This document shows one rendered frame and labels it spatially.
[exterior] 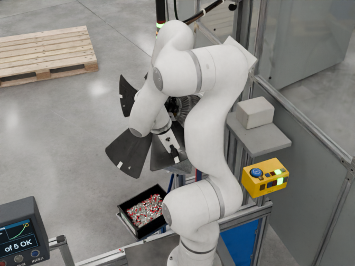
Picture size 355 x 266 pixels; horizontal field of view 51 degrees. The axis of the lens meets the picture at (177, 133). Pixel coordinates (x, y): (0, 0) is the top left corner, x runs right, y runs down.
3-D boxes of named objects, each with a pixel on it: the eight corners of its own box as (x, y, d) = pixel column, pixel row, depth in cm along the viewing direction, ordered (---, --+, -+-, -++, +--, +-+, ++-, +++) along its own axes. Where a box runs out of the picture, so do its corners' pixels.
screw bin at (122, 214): (158, 192, 178) (157, 182, 173) (179, 215, 167) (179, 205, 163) (118, 215, 168) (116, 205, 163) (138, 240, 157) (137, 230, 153)
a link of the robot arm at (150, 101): (160, 96, 100) (145, 144, 126) (187, 58, 108) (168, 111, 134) (132, 79, 100) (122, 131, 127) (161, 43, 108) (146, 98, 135)
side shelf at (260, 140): (255, 109, 224) (256, 105, 223) (291, 146, 198) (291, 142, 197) (220, 119, 218) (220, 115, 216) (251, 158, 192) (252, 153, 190)
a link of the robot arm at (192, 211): (225, 246, 115) (237, 197, 100) (170, 268, 109) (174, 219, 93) (206, 216, 123) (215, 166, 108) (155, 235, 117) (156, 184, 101)
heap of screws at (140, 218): (157, 196, 176) (156, 189, 173) (175, 215, 167) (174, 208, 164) (122, 215, 167) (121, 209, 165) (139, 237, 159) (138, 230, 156)
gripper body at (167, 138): (174, 127, 131) (183, 148, 139) (164, 112, 138) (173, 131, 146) (155, 138, 131) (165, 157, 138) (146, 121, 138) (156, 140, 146)
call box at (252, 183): (272, 174, 164) (276, 156, 157) (285, 190, 157) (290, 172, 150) (240, 184, 160) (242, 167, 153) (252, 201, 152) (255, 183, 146)
